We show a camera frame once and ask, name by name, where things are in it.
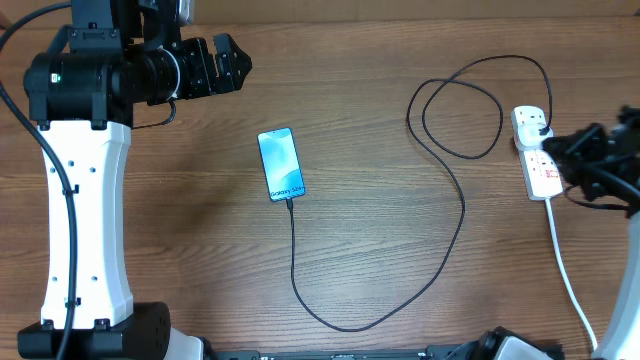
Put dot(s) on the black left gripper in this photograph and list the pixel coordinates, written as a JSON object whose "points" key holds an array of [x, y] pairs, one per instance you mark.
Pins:
{"points": [[206, 82]]}

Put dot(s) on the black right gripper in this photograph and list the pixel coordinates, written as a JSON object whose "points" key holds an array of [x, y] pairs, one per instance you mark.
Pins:
{"points": [[566, 152]]}

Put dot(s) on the black Galaxy smartphone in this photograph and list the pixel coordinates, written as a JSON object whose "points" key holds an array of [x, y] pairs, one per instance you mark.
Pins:
{"points": [[281, 164]]}

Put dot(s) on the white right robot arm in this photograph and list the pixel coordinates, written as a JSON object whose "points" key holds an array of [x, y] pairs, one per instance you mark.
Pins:
{"points": [[621, 340]]}

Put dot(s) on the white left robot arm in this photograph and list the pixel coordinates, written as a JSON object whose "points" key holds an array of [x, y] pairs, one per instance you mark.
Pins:
{"points": [[82, 91]]}

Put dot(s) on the white power strip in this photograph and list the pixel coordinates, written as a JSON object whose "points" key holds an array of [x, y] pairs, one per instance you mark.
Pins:
{"points": [[541, 175]]}

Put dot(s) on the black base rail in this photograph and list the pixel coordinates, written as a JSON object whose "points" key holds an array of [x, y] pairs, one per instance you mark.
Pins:
{"points": [[432, 352]]}

